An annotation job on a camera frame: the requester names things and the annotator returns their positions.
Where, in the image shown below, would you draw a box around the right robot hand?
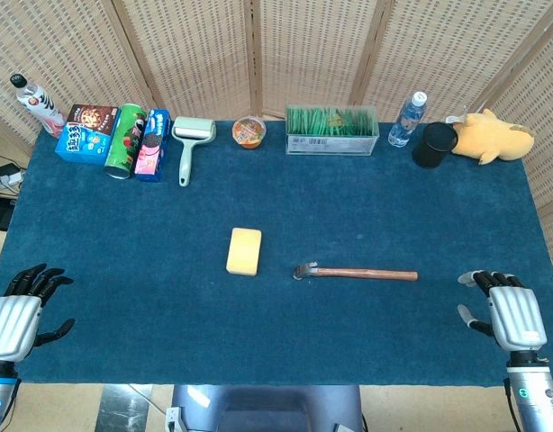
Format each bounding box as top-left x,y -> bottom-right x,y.
457,270 -> 549,353

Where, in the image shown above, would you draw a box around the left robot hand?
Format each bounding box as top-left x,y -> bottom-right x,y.
0,264 -> 77,364

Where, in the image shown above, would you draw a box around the wooden handled hammer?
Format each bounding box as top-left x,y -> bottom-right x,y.
295,261 -> 419,284

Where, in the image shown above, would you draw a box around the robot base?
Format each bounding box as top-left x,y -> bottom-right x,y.
164,384 -> 368,432

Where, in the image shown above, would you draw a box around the yellow sponge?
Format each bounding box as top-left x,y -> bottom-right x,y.
225,227 -> 263,275

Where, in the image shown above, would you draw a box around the power strip with plugs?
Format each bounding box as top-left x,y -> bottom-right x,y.
0,162 -> 24,193

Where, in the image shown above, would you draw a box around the yellow plush toy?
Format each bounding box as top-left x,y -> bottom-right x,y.
446,106 -> 536,167

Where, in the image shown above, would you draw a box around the black cup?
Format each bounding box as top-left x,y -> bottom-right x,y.
412,121 -> 458,170

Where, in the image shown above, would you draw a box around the blue cookie box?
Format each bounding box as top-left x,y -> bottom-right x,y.
54,103 -> 120,167

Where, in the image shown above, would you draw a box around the green chips can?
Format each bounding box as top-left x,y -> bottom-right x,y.
104,103 -> 149,180

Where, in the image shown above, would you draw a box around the white drink bottle black cap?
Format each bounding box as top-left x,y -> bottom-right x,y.
9,74 -> 67,139

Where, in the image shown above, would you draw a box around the clear water bottle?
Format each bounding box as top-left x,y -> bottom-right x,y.
387,91 -> 429,149

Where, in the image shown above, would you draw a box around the blue pink oreo box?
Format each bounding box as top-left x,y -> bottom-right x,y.
134,109 -> 171,184

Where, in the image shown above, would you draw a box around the blue table mat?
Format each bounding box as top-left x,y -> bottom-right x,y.
0,118 -> 553,388

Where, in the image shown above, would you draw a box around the green lint roller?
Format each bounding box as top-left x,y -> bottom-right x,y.
171,116 -> 217,187

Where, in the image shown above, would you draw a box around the clear box green packets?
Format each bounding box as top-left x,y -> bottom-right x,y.
285,105 -> 379,157

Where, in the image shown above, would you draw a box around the orange jelly cup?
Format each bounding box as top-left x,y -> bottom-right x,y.
231,115 -> 267,149

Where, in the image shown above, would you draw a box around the woven folding screen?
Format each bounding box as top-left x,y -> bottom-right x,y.
0,0 -> 553,289

